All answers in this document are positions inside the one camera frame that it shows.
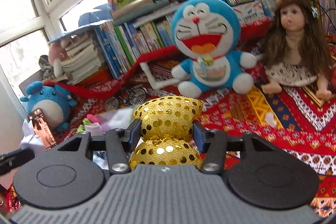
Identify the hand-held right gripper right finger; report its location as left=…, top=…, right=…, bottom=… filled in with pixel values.
left=193, top=120, right=279, bottom=175

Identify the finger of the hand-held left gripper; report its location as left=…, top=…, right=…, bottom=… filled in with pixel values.
left=0, top=148, right=35, bottom=176

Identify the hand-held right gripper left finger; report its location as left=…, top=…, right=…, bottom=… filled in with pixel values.
left=56, top=119, right=143, bottom=175

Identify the white folded paper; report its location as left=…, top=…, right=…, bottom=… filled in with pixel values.
left=20, top=119, right=44, bottom=148

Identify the smartphone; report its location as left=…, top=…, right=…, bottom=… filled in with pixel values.
left=28, top=109, right=57, bottom=151

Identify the white plastic pipe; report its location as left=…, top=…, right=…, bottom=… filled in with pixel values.
left=139, top=61, right=181, bottom=90

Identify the blue round plush toy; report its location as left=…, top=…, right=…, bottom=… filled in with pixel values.
left=20, top=81, right=78, bottom=132

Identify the small white paper scrap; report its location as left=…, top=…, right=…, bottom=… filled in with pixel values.
left=265, top=112, right=279, bottom=126

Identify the red scarf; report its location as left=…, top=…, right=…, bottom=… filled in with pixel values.
left=43, top=17, right=273, bottom=100

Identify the row of upright books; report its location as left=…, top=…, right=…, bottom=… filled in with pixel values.
left=93, top=0, right=310, bottom=80

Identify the stack of worn books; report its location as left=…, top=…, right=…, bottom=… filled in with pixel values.
left=60, top=32, right=109, bottom=85

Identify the red patterned blanket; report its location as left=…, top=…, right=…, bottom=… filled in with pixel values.
left=5, top=38, right=336, bottom=216

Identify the blue cat plush toy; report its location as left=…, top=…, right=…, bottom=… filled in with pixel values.
left=171, top=0, right=256, bottom=98

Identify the pink plush toy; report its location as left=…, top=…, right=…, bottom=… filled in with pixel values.
left=49, top=39, right=69, bottom=77

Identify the blue flat board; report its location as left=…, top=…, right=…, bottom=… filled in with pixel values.
left=47, top=4, right=113, bottom=45

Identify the pile of flat grey books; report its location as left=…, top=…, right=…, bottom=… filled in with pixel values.
left=112, top=0, right=184, bottom=28

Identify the white and blue pen box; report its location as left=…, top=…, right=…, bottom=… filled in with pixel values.
left=234, top=0, right=265, bottom=25

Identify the brown-haired doll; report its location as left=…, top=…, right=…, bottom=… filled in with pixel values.
left=259, top=0, right=335, bottom=101

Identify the black cable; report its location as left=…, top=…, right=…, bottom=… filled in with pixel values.
left=312, top=1, right=336, bottom=21

